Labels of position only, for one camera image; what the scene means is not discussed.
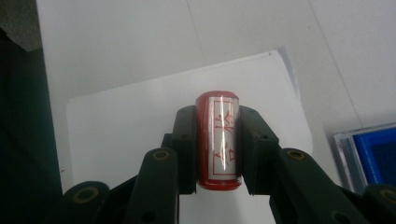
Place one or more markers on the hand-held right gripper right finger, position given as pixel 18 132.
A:
pixel 257 155

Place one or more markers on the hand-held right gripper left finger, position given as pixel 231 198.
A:
pixel 187 149

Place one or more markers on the red cylindrical can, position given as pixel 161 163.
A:
pixel 218 140

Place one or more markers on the white paper stack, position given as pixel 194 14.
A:
pixel 130 124

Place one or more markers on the blue ink pad box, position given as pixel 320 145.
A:
pixel 373 155

